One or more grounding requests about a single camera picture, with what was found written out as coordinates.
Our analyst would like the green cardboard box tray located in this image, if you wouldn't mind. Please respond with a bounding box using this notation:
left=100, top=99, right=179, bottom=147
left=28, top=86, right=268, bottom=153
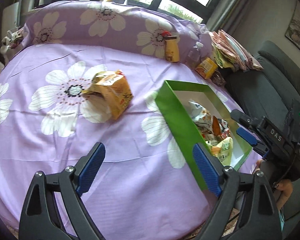
left=155, top=80, right=252, bottom=190

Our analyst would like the purple floral bed sheet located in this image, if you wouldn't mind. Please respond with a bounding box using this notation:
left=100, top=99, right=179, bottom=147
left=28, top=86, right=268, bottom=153
left=0, top=1, right=215, bottom=239

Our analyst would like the dark patterned small packet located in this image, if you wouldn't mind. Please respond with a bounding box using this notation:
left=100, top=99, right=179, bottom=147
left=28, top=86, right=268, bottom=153
left=210, top=70, right=226, bottom=87

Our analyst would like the yellow green snack packet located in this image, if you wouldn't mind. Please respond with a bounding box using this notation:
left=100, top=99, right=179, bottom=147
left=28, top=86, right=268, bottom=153
left=82, top=70, right=129, bottom=98

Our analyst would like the stack of folded cloths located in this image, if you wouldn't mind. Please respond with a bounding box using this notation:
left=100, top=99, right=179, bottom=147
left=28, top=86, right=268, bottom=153
left=209, top=30, right=263, bottom=72

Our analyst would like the large yellow rice snack bag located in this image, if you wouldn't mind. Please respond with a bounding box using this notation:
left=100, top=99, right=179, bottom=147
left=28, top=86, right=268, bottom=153
left=97, top=70, right=133, bottom=120

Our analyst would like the pile of snacks in box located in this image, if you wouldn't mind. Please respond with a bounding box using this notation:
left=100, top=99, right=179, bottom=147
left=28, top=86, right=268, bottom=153
left=189, top=100, right=234, bottom=166

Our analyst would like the person's right hand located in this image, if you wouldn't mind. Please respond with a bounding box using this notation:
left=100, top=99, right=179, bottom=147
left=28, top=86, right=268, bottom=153
left=254, top=159, right=293, bottom=210

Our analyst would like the yellow bear thermos bottle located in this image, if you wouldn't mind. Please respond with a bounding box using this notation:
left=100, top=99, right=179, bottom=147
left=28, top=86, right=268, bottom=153
left=161, top=31, right=180, bottom=63

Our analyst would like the yellow food carton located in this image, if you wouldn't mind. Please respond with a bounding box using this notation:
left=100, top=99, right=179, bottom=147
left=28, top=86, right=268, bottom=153
left=194, top=57, right=218, bottom=80

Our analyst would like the clear plastic water bottle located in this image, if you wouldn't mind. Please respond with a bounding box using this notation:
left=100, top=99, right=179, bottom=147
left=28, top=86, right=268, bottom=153
left=185, top=41, right=203, bottom=69

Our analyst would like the dark grey armchair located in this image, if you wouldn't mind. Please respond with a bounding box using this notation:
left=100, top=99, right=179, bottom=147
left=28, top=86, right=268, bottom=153
left=222, top=41, right=300, bottom=219

